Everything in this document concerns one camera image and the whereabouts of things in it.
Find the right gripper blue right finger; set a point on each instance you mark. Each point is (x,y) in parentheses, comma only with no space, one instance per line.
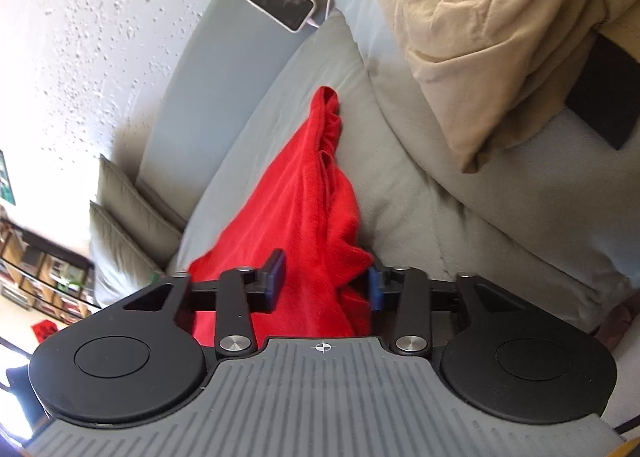
(400,303)

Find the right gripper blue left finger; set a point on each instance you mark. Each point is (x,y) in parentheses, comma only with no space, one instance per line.
(242,292)

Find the red garment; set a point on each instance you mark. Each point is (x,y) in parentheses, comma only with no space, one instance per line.
(304,205)

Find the rear olive cushion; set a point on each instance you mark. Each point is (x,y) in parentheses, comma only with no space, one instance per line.
(158,238)

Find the olive cushion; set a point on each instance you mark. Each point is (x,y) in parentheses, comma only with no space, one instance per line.
(122,268)
(158,238)

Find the front olive cushion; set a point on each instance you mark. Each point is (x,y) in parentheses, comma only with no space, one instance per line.
(122,268)

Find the grey sofa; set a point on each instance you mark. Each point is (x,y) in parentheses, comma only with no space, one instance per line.
(555,220)

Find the wooden shelf unit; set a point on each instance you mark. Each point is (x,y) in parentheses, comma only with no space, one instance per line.
(40,275)

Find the tan blanket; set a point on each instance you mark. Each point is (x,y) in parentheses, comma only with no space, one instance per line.
(495,72)

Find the black box on sofa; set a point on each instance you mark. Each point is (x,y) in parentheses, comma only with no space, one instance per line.
(606,94)

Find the blue wall picture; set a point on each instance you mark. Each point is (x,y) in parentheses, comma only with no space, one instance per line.
(6,191)

